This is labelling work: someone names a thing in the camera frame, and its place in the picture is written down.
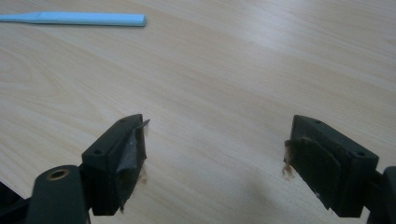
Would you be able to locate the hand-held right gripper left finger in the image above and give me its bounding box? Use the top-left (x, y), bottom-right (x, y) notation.
top-left (81, 113), bottom-right (150, 217)

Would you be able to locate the light blue plastic spatula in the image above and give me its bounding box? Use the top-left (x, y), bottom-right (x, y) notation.
top-left (0, 11), bottom-right (148, 28)

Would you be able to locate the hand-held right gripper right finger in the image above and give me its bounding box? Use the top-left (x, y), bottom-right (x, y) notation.
top-left (283, 114), bottom-right (380, 218)

